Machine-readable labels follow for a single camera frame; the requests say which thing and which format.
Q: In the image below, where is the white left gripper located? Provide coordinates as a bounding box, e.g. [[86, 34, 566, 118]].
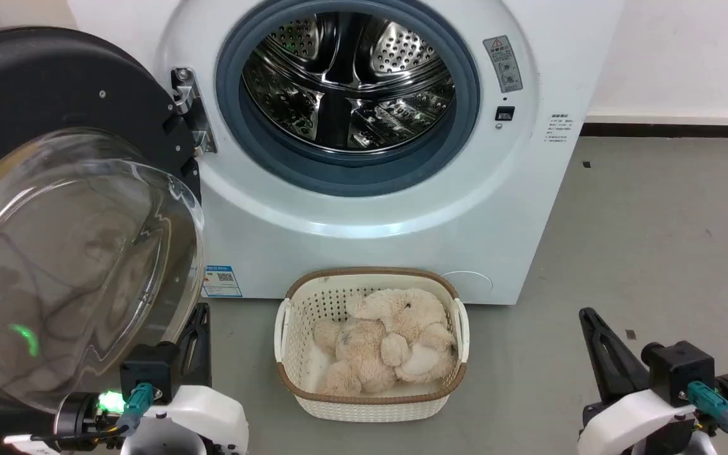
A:
[[120, 303, 250, 455]]

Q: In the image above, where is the blue white energy label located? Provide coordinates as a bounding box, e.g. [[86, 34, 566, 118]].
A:
[[202, 265, 243, 299]]

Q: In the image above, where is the metal door hinge bracket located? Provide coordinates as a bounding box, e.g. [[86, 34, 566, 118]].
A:
[[171, 66, 219, 156]]

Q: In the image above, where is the white brown-rimmed laundry basket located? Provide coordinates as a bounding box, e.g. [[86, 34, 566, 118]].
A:
[[274, 267, 471, 423]]

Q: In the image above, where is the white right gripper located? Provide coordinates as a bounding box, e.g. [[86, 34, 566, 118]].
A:
[[576, 307, 698, 455]]

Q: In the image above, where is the small printed text label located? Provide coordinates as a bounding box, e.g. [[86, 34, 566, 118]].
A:
[[543, 113, 571, 144]]

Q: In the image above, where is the dark wall baseboard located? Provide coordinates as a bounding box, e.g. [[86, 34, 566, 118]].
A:
[[580, 122, 728, 140]]

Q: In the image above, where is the teal plug black cable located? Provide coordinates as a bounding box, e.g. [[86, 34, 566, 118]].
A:
[[28, 382, 155, 443], [686, 380, 728, 455]]

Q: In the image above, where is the beige plush toy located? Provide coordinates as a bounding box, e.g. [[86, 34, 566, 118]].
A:
[[346, 288, 458, 384], [312, 318, 397, 397]]

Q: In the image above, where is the black washer door glass bowl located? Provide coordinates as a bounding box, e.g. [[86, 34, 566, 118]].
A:
[[0, 27, 206, 415]]

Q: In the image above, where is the left teal plug black cable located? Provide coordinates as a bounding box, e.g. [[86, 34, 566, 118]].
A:
[[28, 382, 155, 443]]

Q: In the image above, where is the white front-load washing machine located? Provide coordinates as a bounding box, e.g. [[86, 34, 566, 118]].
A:
[[67, 0, 624, 306]]

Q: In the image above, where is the round white filter cover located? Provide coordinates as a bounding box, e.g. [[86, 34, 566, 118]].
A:
[[440, 270, 495, 305]]

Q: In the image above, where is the steel perforated washer drum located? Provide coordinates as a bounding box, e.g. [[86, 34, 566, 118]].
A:
[[241, 15, 457, 155]]

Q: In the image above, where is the grey warning sticker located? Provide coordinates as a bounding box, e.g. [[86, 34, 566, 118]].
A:
[[482, 35, 525, 94]]

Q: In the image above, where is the right teal plug black cable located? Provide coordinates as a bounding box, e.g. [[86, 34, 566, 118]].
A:
[[686, 380, 728, 455]]

